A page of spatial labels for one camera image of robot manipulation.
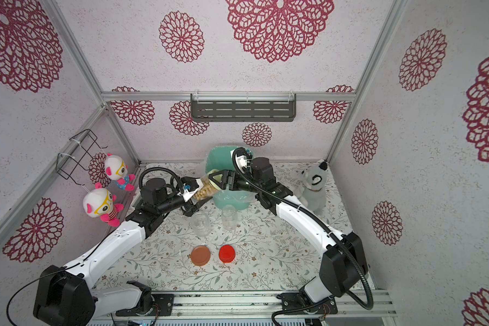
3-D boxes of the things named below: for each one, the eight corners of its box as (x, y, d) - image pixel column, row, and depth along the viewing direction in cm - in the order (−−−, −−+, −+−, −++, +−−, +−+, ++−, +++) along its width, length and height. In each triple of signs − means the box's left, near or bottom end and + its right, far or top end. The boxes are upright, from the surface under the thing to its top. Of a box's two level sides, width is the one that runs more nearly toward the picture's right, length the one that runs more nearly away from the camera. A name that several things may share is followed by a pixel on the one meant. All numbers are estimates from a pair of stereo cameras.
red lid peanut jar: (223, 230, 95) (220, 216, 85) (223, 219, 99) (221, 204, 88) (237, 230, 95) (236, 216, 85) (237, 219, 99) (236, 204, 88)
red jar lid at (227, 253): (218, 262, 86) (218, 260, 84) (219, 246, 90) (219, 244, 88) (235, 262, 86) (234, 260, 84) (235, 246, 90) (235, 244, 88)
